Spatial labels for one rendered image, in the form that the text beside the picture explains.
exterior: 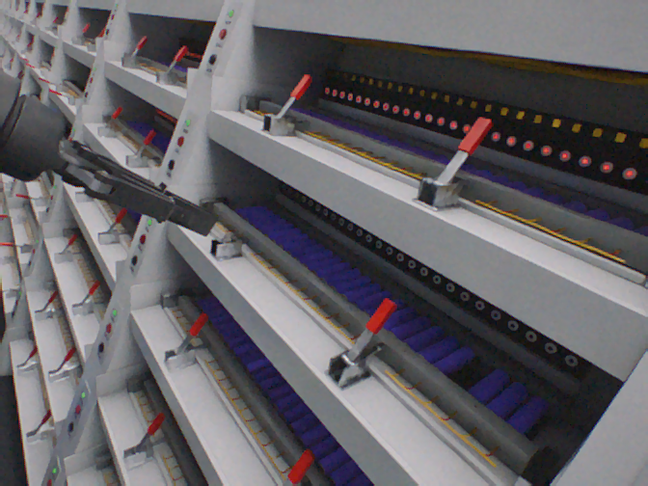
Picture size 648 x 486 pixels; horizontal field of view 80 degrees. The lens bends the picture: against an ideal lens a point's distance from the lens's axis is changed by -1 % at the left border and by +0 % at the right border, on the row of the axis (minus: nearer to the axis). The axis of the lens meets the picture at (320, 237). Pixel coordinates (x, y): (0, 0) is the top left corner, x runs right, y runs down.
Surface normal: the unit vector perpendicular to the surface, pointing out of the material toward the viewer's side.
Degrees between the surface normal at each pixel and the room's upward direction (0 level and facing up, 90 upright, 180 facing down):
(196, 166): 90
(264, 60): 90
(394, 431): 19
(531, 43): 109
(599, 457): 90
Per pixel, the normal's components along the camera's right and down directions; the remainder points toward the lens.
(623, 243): -0.76, 0.13
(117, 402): 0.18, -0.90
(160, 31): 0.62, 0.42
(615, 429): -0.66, -0.18
